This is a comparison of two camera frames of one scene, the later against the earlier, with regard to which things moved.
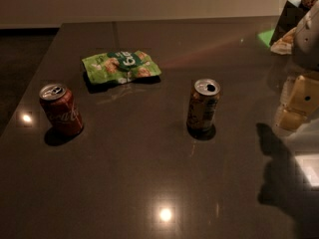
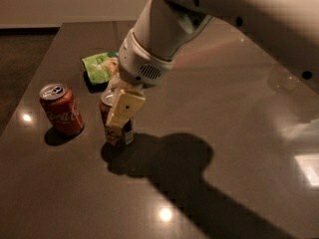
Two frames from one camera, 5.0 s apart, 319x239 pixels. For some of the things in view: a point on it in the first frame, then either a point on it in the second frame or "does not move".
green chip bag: x=119 y=66 does not move
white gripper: x=307 y=45 -> x=141 y=67
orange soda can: x=202 y=105 -> x=114 y=135
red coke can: x=61 y=110 does not move
